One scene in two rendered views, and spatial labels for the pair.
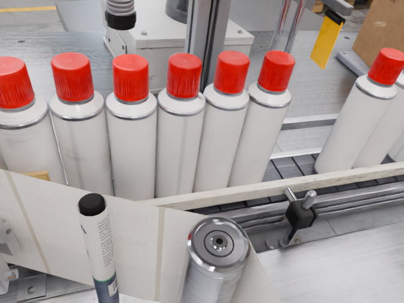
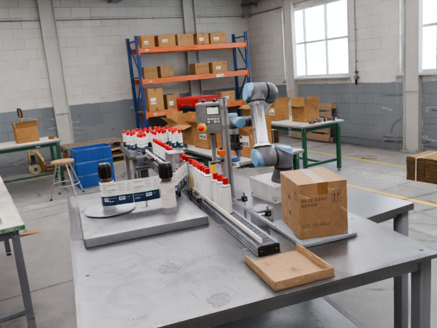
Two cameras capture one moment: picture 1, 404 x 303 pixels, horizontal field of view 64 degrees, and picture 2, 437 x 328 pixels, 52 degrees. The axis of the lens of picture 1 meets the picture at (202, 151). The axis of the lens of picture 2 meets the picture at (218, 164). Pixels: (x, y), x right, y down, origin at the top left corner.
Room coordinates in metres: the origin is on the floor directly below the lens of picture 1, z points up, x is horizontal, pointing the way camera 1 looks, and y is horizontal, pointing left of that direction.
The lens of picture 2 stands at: (0.59, -2.75, 1.67)
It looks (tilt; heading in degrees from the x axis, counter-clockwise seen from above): 12 degrees down; 94
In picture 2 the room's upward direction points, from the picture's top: 5 degrees counter-clockwise
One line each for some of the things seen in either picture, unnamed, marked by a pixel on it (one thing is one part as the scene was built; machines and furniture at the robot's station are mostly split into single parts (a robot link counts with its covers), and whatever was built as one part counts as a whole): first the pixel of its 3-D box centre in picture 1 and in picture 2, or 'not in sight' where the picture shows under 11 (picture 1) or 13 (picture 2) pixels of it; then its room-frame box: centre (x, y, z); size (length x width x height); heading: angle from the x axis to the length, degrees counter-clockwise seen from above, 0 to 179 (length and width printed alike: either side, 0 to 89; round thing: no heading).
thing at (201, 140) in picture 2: not in sight; (209, 131); (0.14, 2.56, 0.97); 0.45 x 0.38 x 0.37; 36
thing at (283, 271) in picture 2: not in sight; (287, 264); (0.72, -0.99, 0.85); 0.30 x 0.26 x 0.04; 113
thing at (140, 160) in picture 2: not in sight; (141, 172); (-0.52, 1.68, 0.71); 0.15 x 0.12 x 0.34; 23
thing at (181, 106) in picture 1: (178, 139); (203, 180); (0.29, 0.03, 0.98); 0.05 x 0.05 x 0.20
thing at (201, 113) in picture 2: not in sight; (211, 117); (0.37, 0.06, 1.38); 0.17 x 0.10 x 0.19; 168
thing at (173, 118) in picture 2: not in sight; (180, 125); (-0.31, 3.31, 0.97); 0.45 x 0.40 x 0.37; 35
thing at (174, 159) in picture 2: not in sight; (177, 170); (0.09, 0.28, 1.01); 0.14 x 0.13 x 0.26; 113
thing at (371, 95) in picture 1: (356, 121); (216, 189); (0.39, -0.21, 0.98); 0.05 x 0.05 x 0.20
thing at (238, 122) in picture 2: not in sight; (240, 122); (0.55, 0.44, 1.29); 0.11 x 0.11 x 0.08; 22
